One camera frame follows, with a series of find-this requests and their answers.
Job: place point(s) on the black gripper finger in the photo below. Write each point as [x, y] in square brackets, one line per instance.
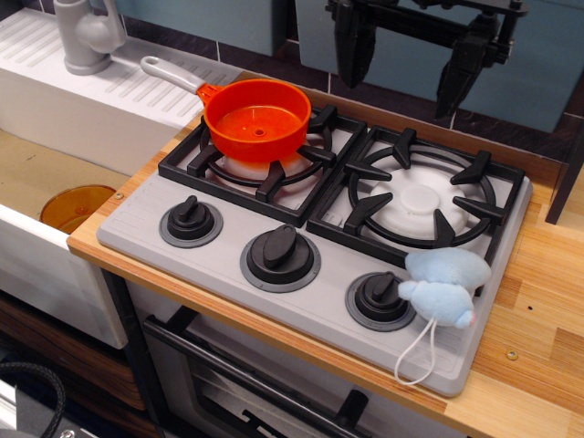
[469, 56]
[355, 39]

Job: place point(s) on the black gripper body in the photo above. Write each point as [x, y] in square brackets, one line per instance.
[440, 23]

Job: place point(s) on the black right burner grate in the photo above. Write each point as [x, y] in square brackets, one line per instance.
[398, 194]

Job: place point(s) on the black burner grate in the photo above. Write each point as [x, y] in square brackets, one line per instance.
[398, 194]
[286, 190]

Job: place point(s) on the black left burner grate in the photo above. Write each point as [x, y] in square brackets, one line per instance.
[286, 190]

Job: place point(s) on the grey toy stove top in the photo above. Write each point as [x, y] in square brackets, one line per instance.
[318, 309]

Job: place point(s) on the black middle stove knob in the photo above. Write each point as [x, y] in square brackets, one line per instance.
[280, 261]

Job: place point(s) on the black stove knob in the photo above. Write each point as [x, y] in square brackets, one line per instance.
[280, 261]
[373, 301]
[191, 224]

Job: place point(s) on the light blue plush mouse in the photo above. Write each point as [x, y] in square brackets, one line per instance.
[440, 289]

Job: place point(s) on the black left stove knob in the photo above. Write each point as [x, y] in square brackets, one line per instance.
[191, 224]

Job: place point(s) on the black right stove knob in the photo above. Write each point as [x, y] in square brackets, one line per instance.
[373, 301]

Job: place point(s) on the grey toy faucet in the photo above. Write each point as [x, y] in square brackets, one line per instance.
[88, 39]

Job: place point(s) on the white toy sink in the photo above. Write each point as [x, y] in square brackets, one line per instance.
[59, 131]

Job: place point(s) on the orange translucent plate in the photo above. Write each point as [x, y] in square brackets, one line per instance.
[67, 210]

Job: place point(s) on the toy oven door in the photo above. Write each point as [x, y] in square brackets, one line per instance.
[230, 384]

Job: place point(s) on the orange pot with grey handle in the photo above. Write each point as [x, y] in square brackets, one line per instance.
[252, 120]

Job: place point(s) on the dark shelf post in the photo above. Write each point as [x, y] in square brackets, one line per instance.
[567, 177]

